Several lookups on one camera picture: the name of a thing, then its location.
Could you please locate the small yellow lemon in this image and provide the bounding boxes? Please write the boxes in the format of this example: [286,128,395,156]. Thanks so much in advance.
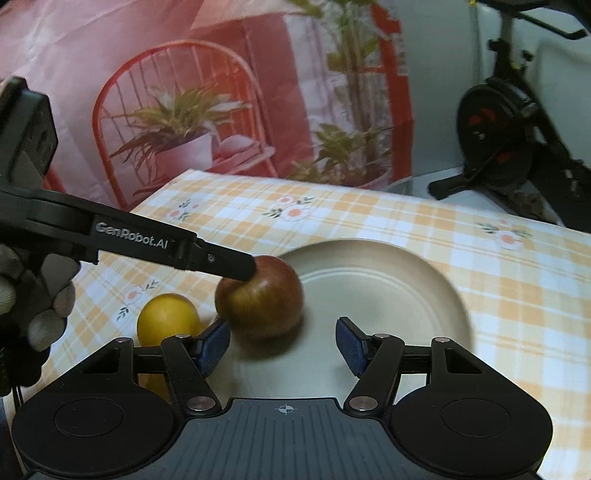
[136,293,204,347]

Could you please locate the black exercise bike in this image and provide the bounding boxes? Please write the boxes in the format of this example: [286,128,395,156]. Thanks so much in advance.
[428,1,590,232]

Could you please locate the pair of sandals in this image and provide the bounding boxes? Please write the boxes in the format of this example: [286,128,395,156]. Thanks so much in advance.
[507,191,556,224]

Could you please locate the gloved left hand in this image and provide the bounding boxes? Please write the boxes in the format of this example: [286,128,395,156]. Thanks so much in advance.
[1,245,80,397]

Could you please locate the brownish red apple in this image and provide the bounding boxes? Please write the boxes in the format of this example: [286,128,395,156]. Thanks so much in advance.
[214,255,304,341]

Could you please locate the red printed backdrop curtain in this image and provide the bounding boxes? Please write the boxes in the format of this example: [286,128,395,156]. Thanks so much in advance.
[1,1,414,210]

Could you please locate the orange plaid floral tablecloth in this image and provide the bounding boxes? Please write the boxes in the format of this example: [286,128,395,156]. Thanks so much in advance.
[9,171,590,479]

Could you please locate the cream round plate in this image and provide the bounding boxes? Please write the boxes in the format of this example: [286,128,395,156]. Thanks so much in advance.
[208,239,473,403]

